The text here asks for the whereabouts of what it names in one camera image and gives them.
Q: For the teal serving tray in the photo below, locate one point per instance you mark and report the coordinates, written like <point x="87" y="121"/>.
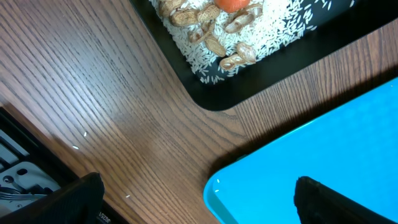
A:
<point x="351" y="149"/>

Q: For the black waste tray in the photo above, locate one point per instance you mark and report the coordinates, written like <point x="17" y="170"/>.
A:
<point x="334" y="24"/>

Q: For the peanuts pile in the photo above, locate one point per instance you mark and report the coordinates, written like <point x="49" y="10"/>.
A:
<point x="199" y="29"/>

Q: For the spilled rice pile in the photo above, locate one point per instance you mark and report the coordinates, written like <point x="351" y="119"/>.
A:
<point x="268" y="28"/>

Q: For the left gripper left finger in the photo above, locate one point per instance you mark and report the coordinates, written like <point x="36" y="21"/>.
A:
<point x="78" y="202"/>

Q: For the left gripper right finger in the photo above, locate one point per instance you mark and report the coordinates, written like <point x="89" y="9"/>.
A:
<point x="319" y="204"/>

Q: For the orange carrot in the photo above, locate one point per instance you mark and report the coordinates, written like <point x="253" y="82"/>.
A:
<point x="231" y="6"/>

